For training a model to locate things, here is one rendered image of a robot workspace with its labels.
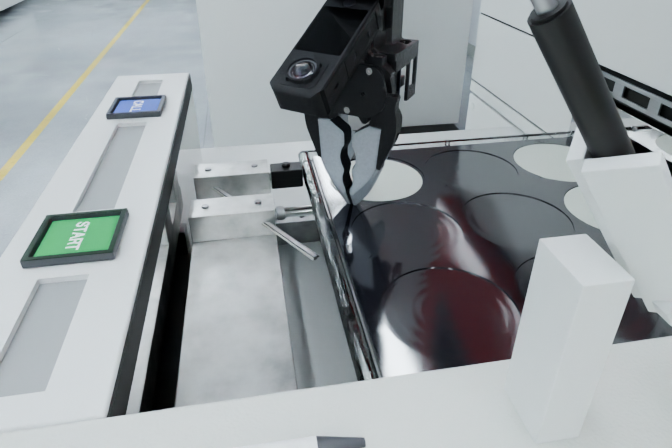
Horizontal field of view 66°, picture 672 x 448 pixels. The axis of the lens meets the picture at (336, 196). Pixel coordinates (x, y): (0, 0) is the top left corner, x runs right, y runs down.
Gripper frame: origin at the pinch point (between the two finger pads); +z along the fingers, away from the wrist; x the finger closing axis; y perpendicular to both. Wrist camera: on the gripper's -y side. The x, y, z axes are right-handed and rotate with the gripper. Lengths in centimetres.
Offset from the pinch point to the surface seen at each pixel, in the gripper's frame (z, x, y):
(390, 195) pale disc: 1.2, -2.8, 3.8
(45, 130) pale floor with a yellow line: 91, 260, 135
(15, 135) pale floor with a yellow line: 91, 269, 122
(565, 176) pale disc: 1.3, -18.3, 16.6
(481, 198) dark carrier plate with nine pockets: 1.4, -11.2, 7.7
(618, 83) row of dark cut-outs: -5.3, -21.6, 31.8
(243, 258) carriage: 3.3, 6.1, -9.6
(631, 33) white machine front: -11.3, -21.6, 32.4
